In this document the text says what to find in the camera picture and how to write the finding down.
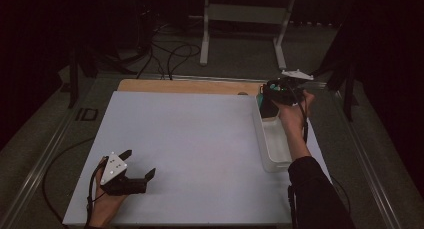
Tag black floor cable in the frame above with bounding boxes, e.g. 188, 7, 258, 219
165, 43, 202, 81
134, 20, 168, 81

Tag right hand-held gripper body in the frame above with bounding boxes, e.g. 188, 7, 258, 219
261, 68, 315, 107

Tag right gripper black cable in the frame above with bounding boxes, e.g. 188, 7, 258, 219
286, 83, 352, 229

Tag white metal stand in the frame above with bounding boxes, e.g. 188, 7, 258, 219
199, 0, 298, 72

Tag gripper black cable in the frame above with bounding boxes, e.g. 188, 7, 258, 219
286, 83, 352, 229
41, 137, 109, 229

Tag person's right hand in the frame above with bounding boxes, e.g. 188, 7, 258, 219
272, 90, 316, 134

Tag long white plastic bin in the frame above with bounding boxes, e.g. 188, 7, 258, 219
252, 93, 301, 174

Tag black stand legs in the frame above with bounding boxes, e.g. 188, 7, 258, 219
67, 47, 138, 110
308, 20, 360, 123

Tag metal floor rail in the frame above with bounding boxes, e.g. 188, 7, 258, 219
0, 73, 101, 229
328, 87, 403, 229

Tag black rectangular floor bracket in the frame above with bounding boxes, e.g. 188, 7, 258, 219
75, 107, 100, 122

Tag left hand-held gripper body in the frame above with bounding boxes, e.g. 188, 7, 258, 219
99, 151, 149, 196

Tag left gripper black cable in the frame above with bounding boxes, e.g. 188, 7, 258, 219
41, 137, 109, 229

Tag person's left hand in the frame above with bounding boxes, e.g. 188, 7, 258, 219
89, 156, 130, 225

